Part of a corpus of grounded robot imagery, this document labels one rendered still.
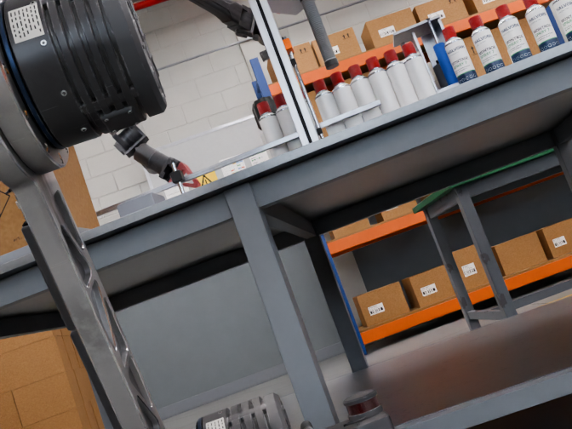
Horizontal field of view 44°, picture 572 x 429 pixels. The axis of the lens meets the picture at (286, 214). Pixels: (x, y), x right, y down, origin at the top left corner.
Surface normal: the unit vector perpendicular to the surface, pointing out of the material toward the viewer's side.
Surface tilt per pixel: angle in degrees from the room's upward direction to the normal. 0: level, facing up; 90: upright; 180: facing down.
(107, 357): 115
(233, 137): 90
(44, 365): 90
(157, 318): 90
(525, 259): 90
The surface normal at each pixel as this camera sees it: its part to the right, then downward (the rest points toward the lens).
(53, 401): 0.11, -0.17
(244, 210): -0.15, -0.07
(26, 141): 0.29, 0.70
